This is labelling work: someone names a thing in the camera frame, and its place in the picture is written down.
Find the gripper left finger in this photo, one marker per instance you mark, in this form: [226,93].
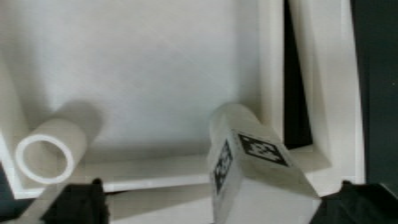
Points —
[71,204]

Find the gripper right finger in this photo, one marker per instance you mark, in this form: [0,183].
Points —
[363,204]

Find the white table leg with tag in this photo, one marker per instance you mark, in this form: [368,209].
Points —
[262,192]

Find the white square table top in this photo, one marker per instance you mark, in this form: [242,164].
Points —
[119,68]

